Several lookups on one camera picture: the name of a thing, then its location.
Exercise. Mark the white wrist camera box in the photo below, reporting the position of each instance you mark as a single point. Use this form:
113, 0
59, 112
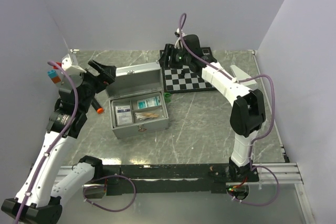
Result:
70, 65

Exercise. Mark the toy brick tower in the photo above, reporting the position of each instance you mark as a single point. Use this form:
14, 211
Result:
53, 75

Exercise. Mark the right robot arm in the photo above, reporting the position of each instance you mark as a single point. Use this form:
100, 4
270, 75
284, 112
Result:
248, 110

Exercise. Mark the white gauze pad packet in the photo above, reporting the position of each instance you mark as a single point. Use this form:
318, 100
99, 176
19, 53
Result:
123, 115

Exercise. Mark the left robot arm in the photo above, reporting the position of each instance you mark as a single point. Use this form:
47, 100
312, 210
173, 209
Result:
41, 200

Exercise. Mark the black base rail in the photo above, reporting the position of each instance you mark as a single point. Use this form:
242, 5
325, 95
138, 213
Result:
170, 178

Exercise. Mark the green plastic clip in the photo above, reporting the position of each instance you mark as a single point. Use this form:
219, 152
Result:
167, 97

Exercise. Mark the white plastic wedge housing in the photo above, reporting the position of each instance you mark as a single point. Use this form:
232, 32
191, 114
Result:
241, 75

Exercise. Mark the metal first aid case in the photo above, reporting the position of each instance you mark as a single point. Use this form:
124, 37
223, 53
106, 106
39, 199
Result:
137, 80

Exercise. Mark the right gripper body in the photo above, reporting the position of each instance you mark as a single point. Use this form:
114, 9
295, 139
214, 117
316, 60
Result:
178, 58

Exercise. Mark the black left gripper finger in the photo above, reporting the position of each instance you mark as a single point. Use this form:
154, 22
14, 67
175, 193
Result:
111, 78
100, 68

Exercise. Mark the black grey chessboard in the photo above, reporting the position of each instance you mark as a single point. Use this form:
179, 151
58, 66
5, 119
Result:
183, 81

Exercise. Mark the grey plastic tray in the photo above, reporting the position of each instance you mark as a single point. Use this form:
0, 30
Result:
132, 101

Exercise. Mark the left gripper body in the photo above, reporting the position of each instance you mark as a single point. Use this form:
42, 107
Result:
92, 86

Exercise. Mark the teal striped wipe packet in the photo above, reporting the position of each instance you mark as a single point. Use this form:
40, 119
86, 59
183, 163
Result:
149, 102

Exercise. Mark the bag of cotton swabs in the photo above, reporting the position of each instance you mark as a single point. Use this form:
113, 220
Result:
141, 116

